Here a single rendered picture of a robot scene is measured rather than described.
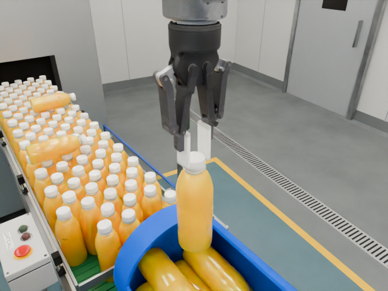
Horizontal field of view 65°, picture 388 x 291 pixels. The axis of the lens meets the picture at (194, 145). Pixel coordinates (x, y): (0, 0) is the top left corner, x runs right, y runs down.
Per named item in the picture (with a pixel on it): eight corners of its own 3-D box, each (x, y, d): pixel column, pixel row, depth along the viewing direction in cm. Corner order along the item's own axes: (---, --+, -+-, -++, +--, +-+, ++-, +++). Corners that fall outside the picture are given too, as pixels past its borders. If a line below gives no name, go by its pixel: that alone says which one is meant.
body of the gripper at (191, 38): (185, 26, 38) (186, 97, 43) (235, 20, 42) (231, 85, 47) (154, 19, 43) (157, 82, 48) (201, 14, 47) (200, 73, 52)
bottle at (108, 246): (97, 279, 92) (86, 235, 83) (109, 261, 98) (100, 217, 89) (118, 285, 91) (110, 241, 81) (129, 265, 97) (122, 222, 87)
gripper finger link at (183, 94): (200, 66, 44) (193, 66, 43) (188, 137, 49) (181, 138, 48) (185, 60, 47) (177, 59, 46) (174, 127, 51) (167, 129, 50)
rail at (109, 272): (81, 293, 83) (79, 286, 82) (80, 291, 84) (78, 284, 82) (197, 228, 104) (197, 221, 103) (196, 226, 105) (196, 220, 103)
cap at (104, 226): (95, 232, 84) (94, 228, 83) (102, 223, 87) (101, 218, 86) (108, 235, 83) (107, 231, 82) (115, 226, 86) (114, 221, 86)
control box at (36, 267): (17, 303, 75) (4, 276, 70) (2, 252, 89) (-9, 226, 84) (58, 282, 81) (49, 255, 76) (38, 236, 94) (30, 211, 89)
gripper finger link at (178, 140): (185, 123, 48) (168, 127, 47) (184, 150, 51) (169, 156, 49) (179, 119, 49) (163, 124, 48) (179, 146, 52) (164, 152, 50)
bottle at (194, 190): (218, 243, 63) (222, 168, 54) (189, 258, 60) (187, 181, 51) (200, 223, 68) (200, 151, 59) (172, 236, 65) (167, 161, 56)
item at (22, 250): (17, 261, 74) (15, 257, 74) (14, 252, 77) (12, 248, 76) (32, 253, 76) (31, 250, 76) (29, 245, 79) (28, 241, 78)
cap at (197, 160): (209, 167, 54) (209, 159, 54) (190, 174, 53) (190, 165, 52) (197, 158, 57) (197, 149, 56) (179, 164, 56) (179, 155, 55)
